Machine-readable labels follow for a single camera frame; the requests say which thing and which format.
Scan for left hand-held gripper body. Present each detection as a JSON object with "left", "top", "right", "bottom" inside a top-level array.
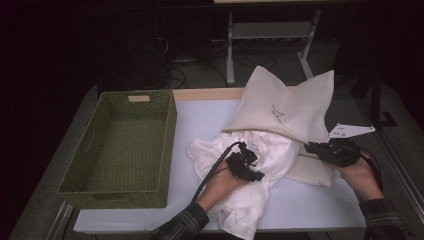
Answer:
[{"left": 226, "top": 141, "right": 266, "bottom": 183}]

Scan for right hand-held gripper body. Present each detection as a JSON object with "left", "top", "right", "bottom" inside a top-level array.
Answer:
[{"left": 319, "top": 122, "right": 376, "bottom": 168}]

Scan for white garment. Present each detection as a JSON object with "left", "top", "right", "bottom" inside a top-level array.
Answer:
[{"left": 187, "top": 129, "right": 301, "bottom": 240}]

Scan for cream mesh laundry bag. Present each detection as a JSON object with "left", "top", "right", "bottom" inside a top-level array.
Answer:
[{"left": 222, "top": 65, "right": 336, "bottom": 188}]

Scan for person's left hand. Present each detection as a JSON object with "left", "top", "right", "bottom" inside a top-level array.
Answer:
[{"left": 196, "top": 166, "right": 249, "bottom": 213}]

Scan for person's right hand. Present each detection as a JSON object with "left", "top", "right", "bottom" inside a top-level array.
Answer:
[{"left": 333, "top": 153, "right": 384, "bottom": 203}]

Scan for dark metal stand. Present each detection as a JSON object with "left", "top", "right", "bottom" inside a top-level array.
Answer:
[{"left": 366, "top": 69, "right": 398, "bottom": 129}]

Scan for green woven basket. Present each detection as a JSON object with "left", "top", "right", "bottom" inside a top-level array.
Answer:
[{"left": 56, "top": 89, "right": 178, "bottom": 210}]

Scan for left hand-held gripper cable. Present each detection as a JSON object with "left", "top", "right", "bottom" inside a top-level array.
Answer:
[{"left": 191, "top": 141, "right": 244, "bottom": 204}]

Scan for hand-held gripper cable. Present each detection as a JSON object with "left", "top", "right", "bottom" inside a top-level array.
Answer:
[
  {"left": 358, "top": 146, "right": 384, "bottom": 193},
  {"left": 191, "top": 141, "right": 244, "bottom": 204}
]

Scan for right hand-held gripper cable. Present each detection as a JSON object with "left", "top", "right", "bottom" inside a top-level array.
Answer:
[{"left": 358, "top": 146, "right": 384, "bottom": 193}]

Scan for aluminium frame rail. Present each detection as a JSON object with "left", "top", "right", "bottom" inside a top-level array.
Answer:
[
  {"left": 379, "top": 133, "right": 424, "bottom": 224},
  {"left": 46, "top": 201, "right": 74, "bottom": 240}
]

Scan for black floor cables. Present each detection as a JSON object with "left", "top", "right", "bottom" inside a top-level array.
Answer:
[{"left": 156, "top": 36, "right": 278, "bottom": 89}]

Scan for white metal desk frame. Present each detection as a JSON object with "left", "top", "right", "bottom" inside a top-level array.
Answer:
[{"left": 213, "top": 0, "right": 334, "bottom": 86}]

